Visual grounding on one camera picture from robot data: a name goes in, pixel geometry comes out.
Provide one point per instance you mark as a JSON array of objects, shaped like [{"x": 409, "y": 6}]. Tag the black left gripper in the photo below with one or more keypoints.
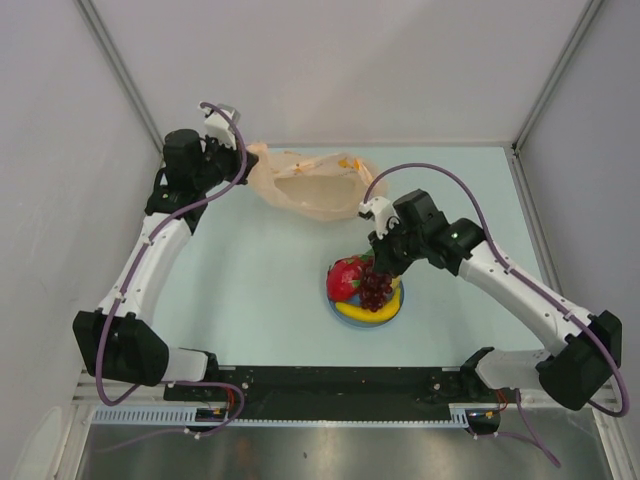
[{"x": 233, "y": 155}]

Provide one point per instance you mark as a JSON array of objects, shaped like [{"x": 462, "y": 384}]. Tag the yellow fake banana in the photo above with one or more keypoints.
[{"x": 360, "y": 315}]

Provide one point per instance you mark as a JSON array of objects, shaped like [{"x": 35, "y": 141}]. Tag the white slotted cable duct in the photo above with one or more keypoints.
[{"x": 193, "y": 417}]

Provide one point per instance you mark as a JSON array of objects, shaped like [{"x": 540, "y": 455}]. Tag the translucent orange plastic bag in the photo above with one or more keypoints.
[{"x": 321, "y": 187}]

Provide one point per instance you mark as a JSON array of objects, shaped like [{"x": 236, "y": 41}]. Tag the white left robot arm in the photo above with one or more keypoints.
[{"x": 116, "y": 340}]

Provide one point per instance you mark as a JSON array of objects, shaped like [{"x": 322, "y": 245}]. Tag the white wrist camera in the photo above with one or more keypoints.
[
  {"x": 382, "y": 212},
  {"x": 217, "y": 127}
]

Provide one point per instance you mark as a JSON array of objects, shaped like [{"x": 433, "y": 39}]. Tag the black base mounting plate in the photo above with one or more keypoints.
[{"x": 349, "y": 393}]

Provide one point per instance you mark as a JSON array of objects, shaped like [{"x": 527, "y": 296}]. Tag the dark red fake grapes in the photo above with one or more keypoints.
[{"x": 374, "y": 290}]

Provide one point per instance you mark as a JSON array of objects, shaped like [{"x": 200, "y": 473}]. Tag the red fake dragon fruit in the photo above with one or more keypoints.
[{"x": 343, "y": 278}]

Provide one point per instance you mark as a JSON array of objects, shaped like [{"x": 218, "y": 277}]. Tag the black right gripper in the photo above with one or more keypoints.
[{"x": 383, "y": 261}]

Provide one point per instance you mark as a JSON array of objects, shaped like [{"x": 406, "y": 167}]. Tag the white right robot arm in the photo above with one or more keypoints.
[{"x": 580, "y": 350}]

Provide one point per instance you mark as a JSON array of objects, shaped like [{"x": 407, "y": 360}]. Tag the yellow fake lemon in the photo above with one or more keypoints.
[{"x": 395, "y": 282}]

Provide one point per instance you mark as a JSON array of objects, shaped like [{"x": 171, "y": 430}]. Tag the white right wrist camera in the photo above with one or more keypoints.
[{"x": 382, "y": 212}]

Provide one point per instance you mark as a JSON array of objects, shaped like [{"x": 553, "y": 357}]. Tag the blue plate with bear print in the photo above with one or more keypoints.
[{"x": 355, "y": 300}]

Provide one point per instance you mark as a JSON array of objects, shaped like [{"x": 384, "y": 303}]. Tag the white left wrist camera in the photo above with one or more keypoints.
[{"x": 217, "y": 127}]

